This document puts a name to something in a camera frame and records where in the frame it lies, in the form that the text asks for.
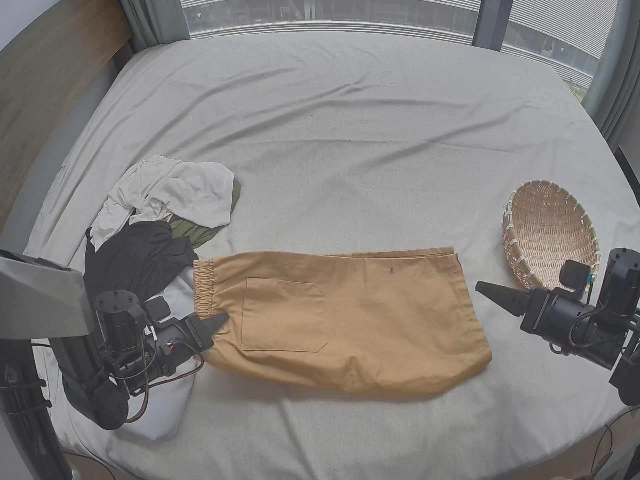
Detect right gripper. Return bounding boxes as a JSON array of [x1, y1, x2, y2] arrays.
[[474, 280, 600, 357]]

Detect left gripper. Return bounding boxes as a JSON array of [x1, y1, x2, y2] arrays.
[[149, 310, 231, 378]]

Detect tan shorts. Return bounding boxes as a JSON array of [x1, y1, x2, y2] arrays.
[[192, 245, 494, 398]]

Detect round woven basket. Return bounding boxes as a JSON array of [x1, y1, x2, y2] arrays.
[[502, 178, 601, 292]]

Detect green garment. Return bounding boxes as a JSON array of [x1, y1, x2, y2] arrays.
[[166, 177, 242, 249]]

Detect pale grey garment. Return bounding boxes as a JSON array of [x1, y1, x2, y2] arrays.
[[119, 263, 202, 442]]

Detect black garment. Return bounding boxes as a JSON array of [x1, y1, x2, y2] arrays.
[[83, 221, 201, 305]]

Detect white garment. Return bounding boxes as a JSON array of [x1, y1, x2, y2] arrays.
[[90, 155, 236, 252]]

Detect bed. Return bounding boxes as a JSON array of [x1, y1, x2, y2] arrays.
[[0, 0, 640, 480]]

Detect blue-green curtain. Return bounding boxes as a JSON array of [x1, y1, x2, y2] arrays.
[[581, 0, 640, 143], [107, 0, 194, 53]]

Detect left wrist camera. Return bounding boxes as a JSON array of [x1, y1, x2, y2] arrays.
[[144, 295, 172, 322]]

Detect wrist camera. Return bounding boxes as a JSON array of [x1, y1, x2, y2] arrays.
[[144, 295, 172, 322], [558, 260, 592, 299]]

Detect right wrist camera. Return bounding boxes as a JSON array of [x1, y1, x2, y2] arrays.
[[558, 260, 592, 299]]

